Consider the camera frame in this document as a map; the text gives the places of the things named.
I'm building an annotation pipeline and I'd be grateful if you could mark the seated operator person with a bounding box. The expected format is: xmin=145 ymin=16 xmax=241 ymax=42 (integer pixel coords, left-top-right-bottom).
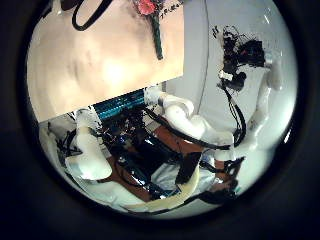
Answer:
xmin=213 ymin=179 xmax=242 ymax=198

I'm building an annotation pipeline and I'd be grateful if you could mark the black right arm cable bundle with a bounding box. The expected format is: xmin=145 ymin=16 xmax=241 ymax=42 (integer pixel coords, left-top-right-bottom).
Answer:
xmin=143 ymin=81 xmax=248 ymax=151

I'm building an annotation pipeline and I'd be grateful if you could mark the teal metal rail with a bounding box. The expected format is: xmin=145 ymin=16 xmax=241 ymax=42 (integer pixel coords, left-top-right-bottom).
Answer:
xmin=93 ymin=89 xmax=146 ymax=121

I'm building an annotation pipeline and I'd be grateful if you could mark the black looped cable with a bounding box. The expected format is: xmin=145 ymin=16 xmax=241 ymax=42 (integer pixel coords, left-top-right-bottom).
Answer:
xmin=71 ymin=0 xmax=114 ymax=32

